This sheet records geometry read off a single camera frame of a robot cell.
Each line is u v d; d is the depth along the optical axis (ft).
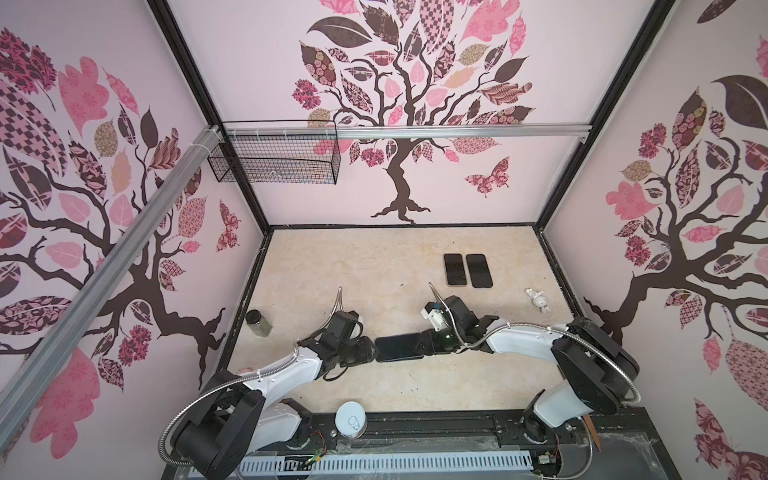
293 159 2.61
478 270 3.52
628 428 2.45
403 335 2.93
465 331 2.28
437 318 2.67
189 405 1.30
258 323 2.80
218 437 1.33
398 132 3.06
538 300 3.17
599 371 1.45
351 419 2.33
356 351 2.48
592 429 2.43
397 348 2.77
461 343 2.22
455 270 3.50
